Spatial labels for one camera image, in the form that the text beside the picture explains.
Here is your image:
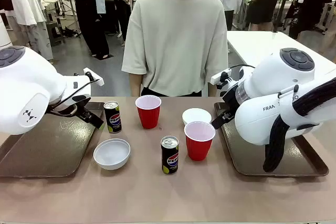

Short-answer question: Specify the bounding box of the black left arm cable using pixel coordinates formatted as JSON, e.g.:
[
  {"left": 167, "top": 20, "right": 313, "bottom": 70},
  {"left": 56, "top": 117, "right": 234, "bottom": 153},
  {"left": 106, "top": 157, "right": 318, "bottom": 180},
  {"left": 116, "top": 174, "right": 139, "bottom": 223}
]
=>
[{"left": 48, "top": 78, "right": 101, "bottom": 118}]

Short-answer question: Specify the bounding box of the person in beige t-shirt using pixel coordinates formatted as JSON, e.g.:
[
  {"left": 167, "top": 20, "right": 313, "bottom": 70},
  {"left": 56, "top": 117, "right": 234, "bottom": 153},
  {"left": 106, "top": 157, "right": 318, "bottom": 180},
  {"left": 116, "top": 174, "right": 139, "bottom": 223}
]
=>
[{"left": 121, "top": 0, "right": 229, "bottom": 98}]

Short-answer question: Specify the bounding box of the person's right forearm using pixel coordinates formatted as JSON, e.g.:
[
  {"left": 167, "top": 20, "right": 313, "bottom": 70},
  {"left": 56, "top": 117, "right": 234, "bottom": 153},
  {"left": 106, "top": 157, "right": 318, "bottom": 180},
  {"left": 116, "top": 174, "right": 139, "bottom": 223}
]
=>
[{"left": 129, "top": 73, "right": 145, "bottom": 98}]

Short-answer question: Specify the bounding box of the person in cream shirt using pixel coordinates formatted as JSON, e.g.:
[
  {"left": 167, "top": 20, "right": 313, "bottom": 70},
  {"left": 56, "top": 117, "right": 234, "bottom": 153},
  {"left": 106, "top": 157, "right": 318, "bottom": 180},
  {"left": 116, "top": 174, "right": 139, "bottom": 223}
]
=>
[{"left": 65, "top": 0, "right": 110, "bottom": 60}]

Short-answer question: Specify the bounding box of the grey stool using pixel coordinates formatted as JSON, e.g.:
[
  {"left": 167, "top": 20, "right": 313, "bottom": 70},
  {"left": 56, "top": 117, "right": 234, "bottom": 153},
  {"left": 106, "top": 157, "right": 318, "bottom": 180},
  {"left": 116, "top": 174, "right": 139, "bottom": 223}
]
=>
[{"left": 45, "top": 20, "right": 66, "bottom": 47}]

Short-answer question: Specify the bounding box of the red plastic cup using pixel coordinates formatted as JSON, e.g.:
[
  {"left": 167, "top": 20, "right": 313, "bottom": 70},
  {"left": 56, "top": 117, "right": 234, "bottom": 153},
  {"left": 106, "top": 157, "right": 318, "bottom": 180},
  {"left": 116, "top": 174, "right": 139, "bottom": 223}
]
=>
[
  {"left": 184, "top": 121, "right": 216, "bottom": 162},
  {"left": 135, "top": 94, "right": 162, "bottom": 130}
]

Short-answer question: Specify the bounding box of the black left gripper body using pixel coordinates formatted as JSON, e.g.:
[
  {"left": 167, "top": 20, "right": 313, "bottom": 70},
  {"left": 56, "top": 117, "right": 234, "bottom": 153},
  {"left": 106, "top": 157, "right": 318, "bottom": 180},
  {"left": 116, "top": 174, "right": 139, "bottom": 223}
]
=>
[{"left": 71, "top": 93, "right": 92, "bottom": 116}]

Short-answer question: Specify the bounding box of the white bowl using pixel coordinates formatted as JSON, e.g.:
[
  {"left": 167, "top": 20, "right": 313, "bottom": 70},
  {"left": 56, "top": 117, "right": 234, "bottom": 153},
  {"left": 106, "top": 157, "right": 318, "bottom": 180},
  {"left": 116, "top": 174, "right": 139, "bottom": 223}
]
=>
[
  {"left": 182, "top": 108, "right": 212, "bottom": 126},
  {"left": 93, "top": 138, "right": 131, "bottom": 171}
]

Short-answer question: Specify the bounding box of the black Pepsi can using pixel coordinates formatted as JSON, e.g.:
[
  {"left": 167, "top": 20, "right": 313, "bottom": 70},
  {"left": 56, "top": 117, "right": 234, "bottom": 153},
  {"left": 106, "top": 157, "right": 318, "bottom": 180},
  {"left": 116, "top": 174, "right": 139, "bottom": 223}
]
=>
[
  {"left": 160, "top": 135, "right": 180, "bottom": 175},
  {"left": 103, "top": 101, "right": 122, "bottom": 134}
]

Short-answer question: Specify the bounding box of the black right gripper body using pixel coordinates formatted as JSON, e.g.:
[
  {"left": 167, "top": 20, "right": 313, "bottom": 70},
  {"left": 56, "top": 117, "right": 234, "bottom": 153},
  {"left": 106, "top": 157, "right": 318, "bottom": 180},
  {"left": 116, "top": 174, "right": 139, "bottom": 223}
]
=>
[{"left": 221, "top": 83, "right": 241, "bottom": 113}]

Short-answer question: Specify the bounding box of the hanging black garment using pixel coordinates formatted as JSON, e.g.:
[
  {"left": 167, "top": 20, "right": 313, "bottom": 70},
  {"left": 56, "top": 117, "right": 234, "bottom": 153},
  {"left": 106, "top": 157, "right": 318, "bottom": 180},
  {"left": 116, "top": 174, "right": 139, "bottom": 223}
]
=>
[{"left": 285, "top": 0, "right": 336, "bottom": 41}]

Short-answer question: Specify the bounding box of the black braided cable sleeve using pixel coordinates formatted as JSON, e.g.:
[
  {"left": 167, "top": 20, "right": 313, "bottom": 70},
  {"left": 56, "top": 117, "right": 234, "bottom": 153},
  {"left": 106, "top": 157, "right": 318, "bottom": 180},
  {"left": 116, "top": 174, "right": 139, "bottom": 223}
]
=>
[{"left": 262, "top": 77, "right": 336, "bottom": 174}]

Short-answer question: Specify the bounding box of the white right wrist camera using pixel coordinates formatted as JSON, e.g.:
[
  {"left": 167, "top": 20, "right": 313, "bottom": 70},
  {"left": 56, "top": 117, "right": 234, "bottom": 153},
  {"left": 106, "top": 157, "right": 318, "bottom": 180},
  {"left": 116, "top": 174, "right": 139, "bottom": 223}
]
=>
[{"left": 210, "top": 68, "right": 233, "bottom": 84}]

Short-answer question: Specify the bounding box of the brown plastic tray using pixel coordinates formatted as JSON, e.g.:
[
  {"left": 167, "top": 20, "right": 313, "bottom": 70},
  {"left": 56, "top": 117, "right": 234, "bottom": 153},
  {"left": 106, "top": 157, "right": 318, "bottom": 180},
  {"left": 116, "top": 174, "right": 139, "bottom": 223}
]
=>
[
  {"left": 0, "top": 101, "right": 106, "bottom": 179},
  {"left": 214, "top": 101, "right": 330, "bottom": 178}
]

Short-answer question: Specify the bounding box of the person in black clothes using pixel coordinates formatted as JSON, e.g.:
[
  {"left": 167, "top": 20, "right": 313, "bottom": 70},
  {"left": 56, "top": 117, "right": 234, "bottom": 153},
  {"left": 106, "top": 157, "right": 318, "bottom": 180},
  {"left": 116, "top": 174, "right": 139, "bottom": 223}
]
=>
[{"left": 247, "top": 0, "right": 279, "bottom": 32}]

